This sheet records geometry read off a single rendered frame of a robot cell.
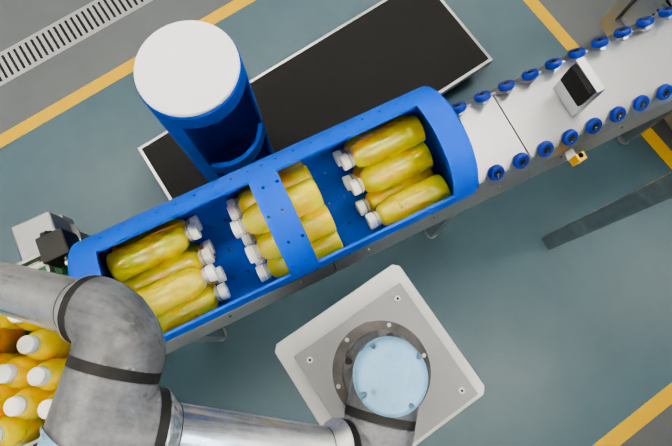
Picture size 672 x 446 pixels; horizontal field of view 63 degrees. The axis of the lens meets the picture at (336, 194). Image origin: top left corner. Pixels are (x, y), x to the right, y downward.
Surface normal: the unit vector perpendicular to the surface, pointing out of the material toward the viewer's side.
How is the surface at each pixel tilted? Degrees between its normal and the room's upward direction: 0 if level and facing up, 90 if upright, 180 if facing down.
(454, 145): 21
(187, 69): 0
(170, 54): 0
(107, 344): 14
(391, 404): 9
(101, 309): 32
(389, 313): 1
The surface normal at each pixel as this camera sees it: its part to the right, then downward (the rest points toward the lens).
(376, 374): 0.02, -0.39
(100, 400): 0.28, -0.20
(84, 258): -0.22, -0.65
